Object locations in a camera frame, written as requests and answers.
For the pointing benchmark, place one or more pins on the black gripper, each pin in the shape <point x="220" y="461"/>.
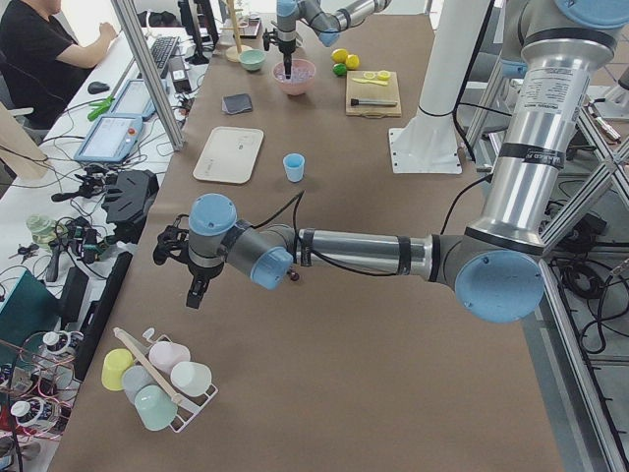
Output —
<point x="286" y="44"/>
<point x="200" y="271"/>

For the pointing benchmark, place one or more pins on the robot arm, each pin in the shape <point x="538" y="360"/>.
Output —
<point x="327" y="26"/>
<point x="554" y="47"/>

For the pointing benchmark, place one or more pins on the clear ice cubes pile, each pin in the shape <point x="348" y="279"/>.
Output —
<point x="300" y="73"/>

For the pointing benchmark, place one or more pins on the wooden cup stand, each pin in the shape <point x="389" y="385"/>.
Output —
<point x="234" y="52"/>

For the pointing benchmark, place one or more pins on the pink cup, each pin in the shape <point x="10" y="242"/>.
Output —
<point x="165" y="355"/>

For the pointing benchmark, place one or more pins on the white cup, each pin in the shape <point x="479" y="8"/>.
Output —
<point x="191" y="378"/>

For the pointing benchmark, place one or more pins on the light blue cup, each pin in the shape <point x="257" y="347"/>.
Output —
<point x="294" y="166"/>

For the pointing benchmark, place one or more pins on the grey cup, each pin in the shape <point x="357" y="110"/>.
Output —
<point x="134" y="380"/>

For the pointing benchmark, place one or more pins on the yellow cup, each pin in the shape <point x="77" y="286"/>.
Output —
<point x="116" y="362"/>

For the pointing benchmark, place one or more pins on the mint cup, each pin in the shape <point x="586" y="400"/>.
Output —
<point x="155" y="407"/>

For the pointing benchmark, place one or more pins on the pink bowl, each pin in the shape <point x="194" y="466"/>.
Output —
<point x="294" y="89"/>

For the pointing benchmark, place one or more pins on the mint green bowl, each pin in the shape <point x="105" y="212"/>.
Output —
<point x="252" y="60"/>

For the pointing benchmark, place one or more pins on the black framed wooden tray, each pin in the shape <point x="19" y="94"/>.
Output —
<point x="248" y="26"/>

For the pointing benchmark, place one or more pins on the green lime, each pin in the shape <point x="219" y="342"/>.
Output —
<point x="339" y="69"/>

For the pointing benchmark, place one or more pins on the whole yellow lemon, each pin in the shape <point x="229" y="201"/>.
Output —
<point x="352" y="62"/>

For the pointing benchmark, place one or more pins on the grey folded cloth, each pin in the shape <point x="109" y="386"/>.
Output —
<point x="236" y="104"/>

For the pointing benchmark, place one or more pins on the wooden cutting board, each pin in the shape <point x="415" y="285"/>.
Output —
<point x="355" y="90"/>

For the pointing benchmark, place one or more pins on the steel muddler black tip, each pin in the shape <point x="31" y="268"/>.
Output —
<point x="372" y="102"/>

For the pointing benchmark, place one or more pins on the yellow plastic knife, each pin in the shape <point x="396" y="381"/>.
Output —
<point x="370" y="82"/>

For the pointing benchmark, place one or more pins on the lemon half lower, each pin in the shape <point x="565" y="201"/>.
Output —
<point x="383" y="75"/>

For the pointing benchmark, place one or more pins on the cream rabbit tray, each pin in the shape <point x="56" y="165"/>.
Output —
<point x="229" y="155"/>

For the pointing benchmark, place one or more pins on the black keyboard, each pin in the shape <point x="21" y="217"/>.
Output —
<point x="161" y="51"/>

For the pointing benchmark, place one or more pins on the teach pendant far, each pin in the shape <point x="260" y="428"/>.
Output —
<point x="133" y="98"/>

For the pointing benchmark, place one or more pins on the teach pendant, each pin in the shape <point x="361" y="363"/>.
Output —
<point x="110" y="139"/>
<point x="133" y="98"/>

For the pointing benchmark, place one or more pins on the teach pendant near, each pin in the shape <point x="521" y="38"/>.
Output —
<point x="110" y="139"/>

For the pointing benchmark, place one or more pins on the black computer mouse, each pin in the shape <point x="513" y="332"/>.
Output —
<point x="97" y="87"/>

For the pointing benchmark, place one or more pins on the seated person black shirt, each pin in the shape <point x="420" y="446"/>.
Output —
<point x="45" y="67"/>

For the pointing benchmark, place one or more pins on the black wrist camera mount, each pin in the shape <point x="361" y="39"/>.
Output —
<point x="172" y="243"/>

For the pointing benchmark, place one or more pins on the white wire cup rack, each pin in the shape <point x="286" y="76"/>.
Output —
<point x="189" y="407"/>

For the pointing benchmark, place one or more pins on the aluminium frame post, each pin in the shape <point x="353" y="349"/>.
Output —
<point x="127" y="17"/>

